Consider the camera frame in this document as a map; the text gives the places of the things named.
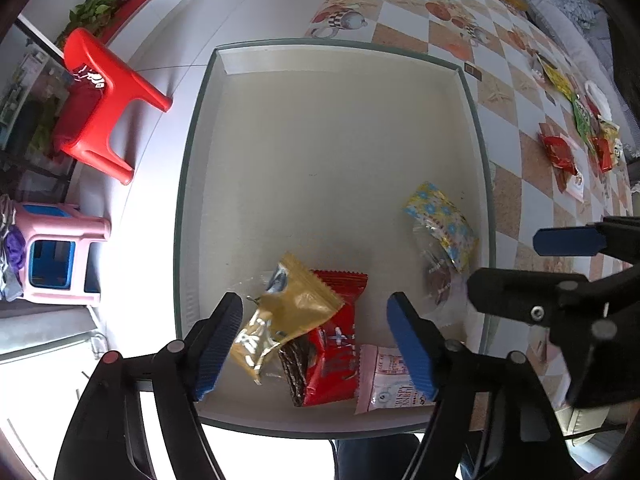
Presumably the large clear bag of pastries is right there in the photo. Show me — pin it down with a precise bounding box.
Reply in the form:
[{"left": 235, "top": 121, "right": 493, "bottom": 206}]
[{"left": 597, "top": 117, "right": 626, "bottom": 166}]

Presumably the white storage box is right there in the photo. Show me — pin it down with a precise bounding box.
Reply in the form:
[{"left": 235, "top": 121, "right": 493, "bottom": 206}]
[{"left": 172, "top": 39, "right": 498, "bottom": 436}]

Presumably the black cable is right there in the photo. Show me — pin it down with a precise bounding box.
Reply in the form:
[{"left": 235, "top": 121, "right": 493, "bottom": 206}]
[{"left": 565, "top": 412, "right": 633, "bottom": 443}]

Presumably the red plastic stool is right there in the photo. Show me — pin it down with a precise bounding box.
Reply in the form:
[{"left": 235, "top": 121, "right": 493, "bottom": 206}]
[{"left": 51, "top": 27, "right": 173, "bottom": 186}]

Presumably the person's leg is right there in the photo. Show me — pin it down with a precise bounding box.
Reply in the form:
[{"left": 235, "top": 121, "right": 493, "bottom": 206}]
[{"left": 332, "top": 432, "right": 421, "bottom": 480}]

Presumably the grey sofa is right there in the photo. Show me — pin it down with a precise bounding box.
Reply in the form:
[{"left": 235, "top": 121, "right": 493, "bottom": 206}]
[{"left": 520, "top": 0, "right": 616, "bottom": 111}]

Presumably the gold snack packet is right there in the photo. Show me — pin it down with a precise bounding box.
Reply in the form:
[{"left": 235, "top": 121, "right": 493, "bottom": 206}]
[{"left": 236, "top": 252, "right": 345, "bottom": 386}]

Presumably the clear dark candy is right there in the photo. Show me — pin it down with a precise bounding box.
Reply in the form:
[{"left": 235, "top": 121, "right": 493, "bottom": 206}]
[{"left": 412, "top": 220, "right": 468, "bottom": 306}]

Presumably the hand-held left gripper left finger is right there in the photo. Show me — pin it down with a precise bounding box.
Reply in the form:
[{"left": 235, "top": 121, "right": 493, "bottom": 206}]
[{"left": 52, "top": 291, "right": 244, "bottom": 480}]

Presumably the pink plastic stool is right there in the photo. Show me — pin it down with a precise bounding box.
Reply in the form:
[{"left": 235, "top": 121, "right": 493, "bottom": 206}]
[{"left": 10, "top": 201, "right": 112, "bottom": 307}]

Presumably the green snack packet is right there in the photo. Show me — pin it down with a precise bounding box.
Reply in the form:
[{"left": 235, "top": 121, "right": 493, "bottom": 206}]
[{"left": 571, "top": 100, "right": 596, "bottom": 141}]

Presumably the glass cabinet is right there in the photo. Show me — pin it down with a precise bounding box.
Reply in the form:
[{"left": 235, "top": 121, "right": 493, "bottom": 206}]
[{"left": 0, "top": 42, "right": 76, "bottom": 176}]

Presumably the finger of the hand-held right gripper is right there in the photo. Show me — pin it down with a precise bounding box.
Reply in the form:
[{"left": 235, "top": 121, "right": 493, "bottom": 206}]
[
  {"left": 466, "top": 265, "right": 640, "bottom": 409},
  {"left": 532, "top": 215, "right": 640, "bottom": 261}
]

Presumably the yellow floral snack packet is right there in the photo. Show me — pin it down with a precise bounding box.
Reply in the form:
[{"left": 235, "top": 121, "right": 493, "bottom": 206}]
[{"left": 403, "top": 181, "right": 478, "bottom": 273}]

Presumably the green leafy plant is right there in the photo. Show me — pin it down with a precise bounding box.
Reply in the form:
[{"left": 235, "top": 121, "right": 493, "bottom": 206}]
[{"left": 55, "top": 0, "right": 133, "bottom": 46}]

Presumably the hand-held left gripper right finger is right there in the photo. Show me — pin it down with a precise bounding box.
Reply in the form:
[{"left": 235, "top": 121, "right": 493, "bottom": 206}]
[{"left": 386, "top": 291, "right": 576, "bottom": 480}]

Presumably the purple and grey cloth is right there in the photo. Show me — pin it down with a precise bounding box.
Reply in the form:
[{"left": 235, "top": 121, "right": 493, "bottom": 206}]
[{"left": 0, "top": 195, "right": 31, "bottom": 301}]

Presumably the red and brown snack packet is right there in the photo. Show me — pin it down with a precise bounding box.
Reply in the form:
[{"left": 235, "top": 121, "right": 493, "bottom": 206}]
[{"left": 277, "top": 270, "right": 369, "bottom": 407}]

